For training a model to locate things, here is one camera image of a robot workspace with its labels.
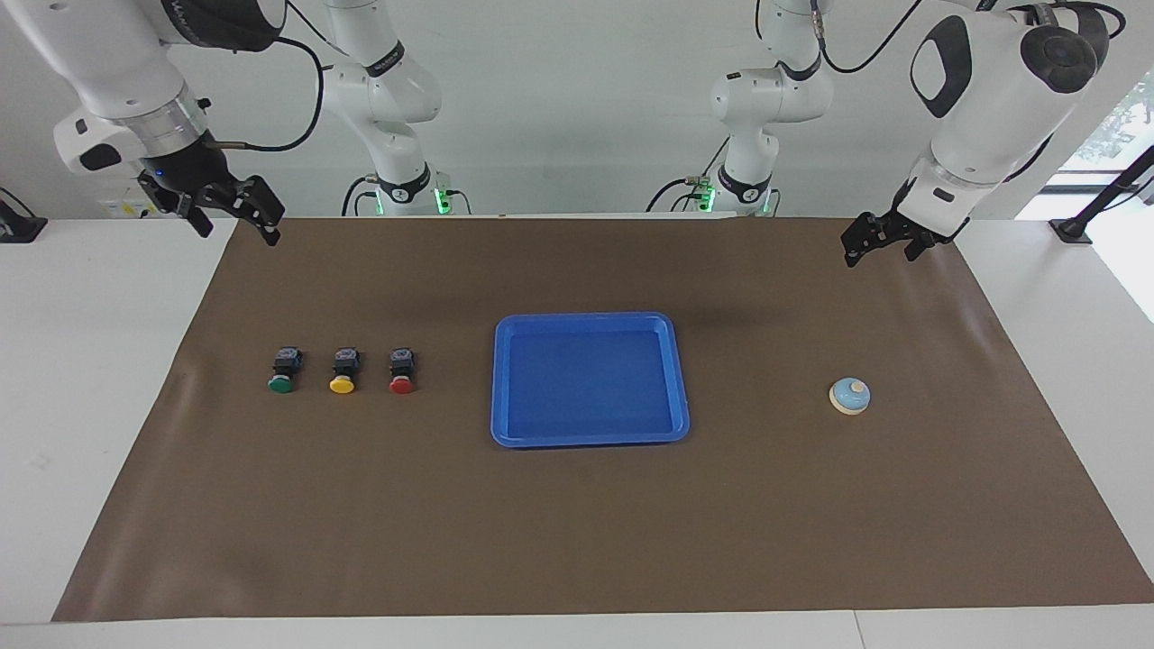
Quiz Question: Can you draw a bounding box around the green push button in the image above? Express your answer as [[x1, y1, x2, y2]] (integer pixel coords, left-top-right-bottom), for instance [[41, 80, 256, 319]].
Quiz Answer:
[[268, 346, 304, 395]]

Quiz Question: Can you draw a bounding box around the yellow push button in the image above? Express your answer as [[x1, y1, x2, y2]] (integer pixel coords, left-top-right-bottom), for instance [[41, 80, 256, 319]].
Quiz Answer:
[[328, 347, 362, 395]]

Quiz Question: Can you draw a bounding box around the light blue call bell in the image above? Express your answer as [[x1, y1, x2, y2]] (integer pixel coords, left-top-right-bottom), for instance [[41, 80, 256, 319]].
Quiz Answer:
[[829, 376, 873, 416]]

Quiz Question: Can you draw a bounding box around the blue plastic tray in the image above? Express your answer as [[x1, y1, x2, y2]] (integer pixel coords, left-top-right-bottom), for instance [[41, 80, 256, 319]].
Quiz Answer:
[[490, 312, 691, 449]]

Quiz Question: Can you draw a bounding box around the black angled stand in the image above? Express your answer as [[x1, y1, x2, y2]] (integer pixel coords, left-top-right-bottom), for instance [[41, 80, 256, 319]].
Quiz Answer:
[[1049, 144, 1154, 244]]

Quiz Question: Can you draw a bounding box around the brown table mat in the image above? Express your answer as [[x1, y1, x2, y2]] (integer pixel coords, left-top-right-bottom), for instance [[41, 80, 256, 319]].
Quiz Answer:
[[51, 216, 1154, 623]]

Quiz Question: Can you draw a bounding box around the white wall socket box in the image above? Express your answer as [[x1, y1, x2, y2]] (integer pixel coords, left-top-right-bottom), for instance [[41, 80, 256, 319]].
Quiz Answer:
[[97, 197, 168, 220]]

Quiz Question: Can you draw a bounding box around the black base cable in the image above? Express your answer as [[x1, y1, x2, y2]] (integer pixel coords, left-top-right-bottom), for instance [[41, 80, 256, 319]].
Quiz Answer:
[[341, 174, 384, 217], [645, 135, 731, 215]]

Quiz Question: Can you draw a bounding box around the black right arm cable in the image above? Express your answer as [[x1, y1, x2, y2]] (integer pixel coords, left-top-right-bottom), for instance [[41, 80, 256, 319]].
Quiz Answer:
[[212, 34, 325, 152]]

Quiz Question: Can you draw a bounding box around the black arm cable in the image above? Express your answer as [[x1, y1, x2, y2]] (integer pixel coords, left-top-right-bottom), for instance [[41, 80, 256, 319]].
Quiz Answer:
[[212, 34, 325, 152], [810, 0, 930, 73]]

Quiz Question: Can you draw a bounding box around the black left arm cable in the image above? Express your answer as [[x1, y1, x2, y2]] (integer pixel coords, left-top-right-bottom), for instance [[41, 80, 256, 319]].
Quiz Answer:
[[810, 0, 930, 73]]

